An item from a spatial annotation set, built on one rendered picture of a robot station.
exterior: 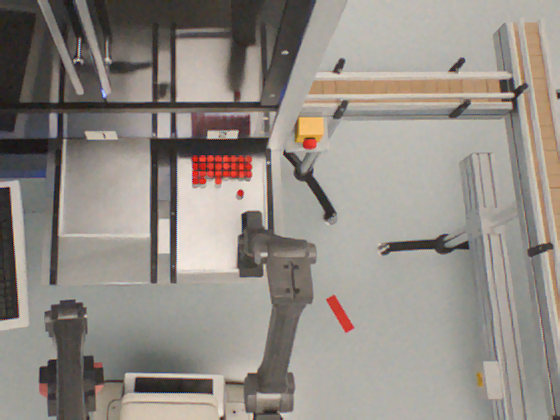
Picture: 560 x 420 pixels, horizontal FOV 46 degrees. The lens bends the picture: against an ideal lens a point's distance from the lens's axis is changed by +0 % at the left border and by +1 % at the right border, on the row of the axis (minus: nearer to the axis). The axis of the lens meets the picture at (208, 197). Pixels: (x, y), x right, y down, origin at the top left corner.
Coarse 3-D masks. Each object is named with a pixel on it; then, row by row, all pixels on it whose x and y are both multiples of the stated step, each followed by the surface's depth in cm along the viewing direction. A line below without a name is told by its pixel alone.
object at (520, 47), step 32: (512, 32) 203; (544, 32) 199; (512, 64) 200; (544, 64) 198; (544, 96) 198; (512, 128) 200; (544, 128) 195; (512, 160) 200; (544, 160) 188; (544, 192) 187; (544, 224) 187; (544, 256) 184; (544, 288) 183; (544, 320) 183; (544, 352) 183; (544, 384) 183
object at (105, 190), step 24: (72, 144) 195; (96, 144) 195; (120, 144) 195; (144, 144) 195; (72, 168) 193; (96, 168) 193; (120, 168) 193; (144, 168) 193; (72, 192) 191; (96, 192) 191; (120, 192) 191; (144, 192) 192; (72, 216) 189; (96, 216) 189; (120, 216) 189; (144, 216) 190
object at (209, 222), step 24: (264, 168) 192; (192, 192) 192; (216, 192) 192; (264, 192) 191; (192, 216) 190; (216, 216) 190; (240, 216) 190; (264, 216) 190; (192, 240) 188; (216, 240) 188; (192, 264) 186; (216, 264) 187; (264, 264) 187
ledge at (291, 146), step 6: (324, 120) 199; (324, 126) 199; (294, 138) 197; (324, 138) 198; (288, 144) 197; (294, 144) 197; (300, 144) 197; (318, 144) 197; (324, 144) 197; (288, 150) 197; (294, 150) 197; (300, 150) 197; (306, 150) 197; (312, 150) 197; (318, 150) 197; (324, 150) 197
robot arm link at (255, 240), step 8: (248, 232) 157; (256, 232) 153; (264, 232) 149; (272, 232) 156; (248, 240) 155; (256, 240) 147; (264, 240) 136; (248, 248) 156; (256, 248) 126; (264, 248) 122; (312, 248) 123; (256, 256) 126; (264, 256) 122; (312, 256) 122
